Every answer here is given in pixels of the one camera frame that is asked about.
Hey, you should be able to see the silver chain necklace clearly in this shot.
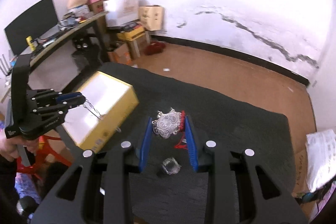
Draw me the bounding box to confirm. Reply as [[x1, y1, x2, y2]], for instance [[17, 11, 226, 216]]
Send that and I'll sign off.
[[82, 101, 122, 132]]

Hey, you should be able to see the silver ornate jewelry piece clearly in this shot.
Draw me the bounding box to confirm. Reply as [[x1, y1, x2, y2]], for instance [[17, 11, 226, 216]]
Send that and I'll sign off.
[[153, 108, 185, 139]]

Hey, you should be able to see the red bead bracelet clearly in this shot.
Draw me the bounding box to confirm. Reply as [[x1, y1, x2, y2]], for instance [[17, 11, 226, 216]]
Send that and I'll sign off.
[[179, 110, 187, 132]]

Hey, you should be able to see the person left hand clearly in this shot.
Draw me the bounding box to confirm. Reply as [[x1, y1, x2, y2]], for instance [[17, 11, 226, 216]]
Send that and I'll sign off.
[[0, 131, 39, 161]]

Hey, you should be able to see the yellow cardboard box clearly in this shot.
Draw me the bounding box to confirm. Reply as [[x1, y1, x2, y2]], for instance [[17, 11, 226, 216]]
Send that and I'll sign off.
[[63, 72, 139, 153]]

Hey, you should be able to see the black dotted table mat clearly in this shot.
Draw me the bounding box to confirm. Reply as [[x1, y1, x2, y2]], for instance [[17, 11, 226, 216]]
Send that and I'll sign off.
[[63, 61, 297, 224]]

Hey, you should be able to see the red plastic stool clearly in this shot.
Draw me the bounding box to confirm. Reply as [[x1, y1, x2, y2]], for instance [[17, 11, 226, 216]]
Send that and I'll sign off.
[[17, 135, 71, 174]]

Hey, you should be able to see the wooden desk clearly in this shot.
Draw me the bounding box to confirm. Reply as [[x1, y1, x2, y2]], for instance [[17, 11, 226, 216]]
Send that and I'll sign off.
[[30, 11, 109, 71]]

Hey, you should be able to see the black flat monitor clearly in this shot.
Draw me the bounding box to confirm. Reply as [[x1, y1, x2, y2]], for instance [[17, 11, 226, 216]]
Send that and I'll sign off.
[[5, 0, 58, 55]]

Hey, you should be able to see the yellow storage box on floor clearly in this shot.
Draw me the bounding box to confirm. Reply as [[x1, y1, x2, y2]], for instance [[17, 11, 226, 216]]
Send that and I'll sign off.
[[117, 25, 145, 42]]

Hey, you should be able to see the red cloth on floor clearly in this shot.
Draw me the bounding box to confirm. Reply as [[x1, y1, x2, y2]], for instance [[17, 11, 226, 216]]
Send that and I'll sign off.
[[144, 41, 166, 56]]

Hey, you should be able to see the white paper shopping bag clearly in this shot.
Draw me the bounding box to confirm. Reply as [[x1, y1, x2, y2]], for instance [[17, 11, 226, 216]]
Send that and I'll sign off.
[[103, 0, 139, 27]]

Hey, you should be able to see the beige paper shopping bag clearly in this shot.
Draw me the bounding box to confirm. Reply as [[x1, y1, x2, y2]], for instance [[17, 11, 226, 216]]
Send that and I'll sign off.
[[138, 5, 164, 31]]

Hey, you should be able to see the white plastic package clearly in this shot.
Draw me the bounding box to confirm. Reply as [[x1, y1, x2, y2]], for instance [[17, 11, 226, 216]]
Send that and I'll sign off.
[[306, 129, 335, 192]]

